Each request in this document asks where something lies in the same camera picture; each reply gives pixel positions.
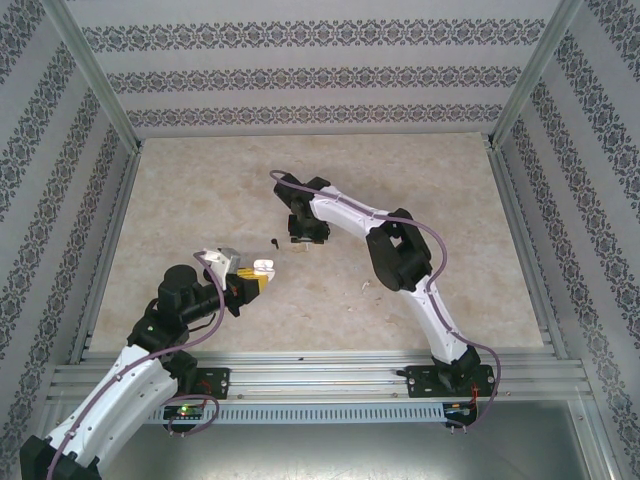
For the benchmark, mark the white earbud charging case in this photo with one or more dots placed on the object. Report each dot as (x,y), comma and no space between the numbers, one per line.
(265,267)

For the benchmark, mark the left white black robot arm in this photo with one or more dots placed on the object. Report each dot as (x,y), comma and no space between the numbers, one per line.
(125,395)

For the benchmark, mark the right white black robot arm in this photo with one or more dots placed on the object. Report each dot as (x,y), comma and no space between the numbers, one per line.
(435,320)

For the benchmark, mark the left controller circuit board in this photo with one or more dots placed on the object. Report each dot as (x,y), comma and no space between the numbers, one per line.
(185,411)

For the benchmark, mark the controller circuit board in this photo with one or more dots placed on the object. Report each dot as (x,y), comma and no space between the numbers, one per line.
(457,410)
(185,411)

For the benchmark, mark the grey metal sheet panel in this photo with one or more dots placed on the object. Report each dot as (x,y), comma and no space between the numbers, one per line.
(320,455)

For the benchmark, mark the right controller circuit board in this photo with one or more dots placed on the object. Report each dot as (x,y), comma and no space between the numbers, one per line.
(457,410)

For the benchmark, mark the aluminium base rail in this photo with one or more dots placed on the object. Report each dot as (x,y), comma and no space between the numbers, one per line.
(310,375)

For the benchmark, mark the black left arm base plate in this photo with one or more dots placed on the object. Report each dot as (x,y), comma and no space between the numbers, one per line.
(215,382)

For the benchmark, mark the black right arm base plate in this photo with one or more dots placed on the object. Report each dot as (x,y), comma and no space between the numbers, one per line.
(420,382)

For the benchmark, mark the aluminium table side rail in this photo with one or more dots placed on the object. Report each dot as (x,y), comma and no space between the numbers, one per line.
(515,215)

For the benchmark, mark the aluminium frame post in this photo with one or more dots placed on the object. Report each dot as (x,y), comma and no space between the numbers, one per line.
(94,75)
(533,75)

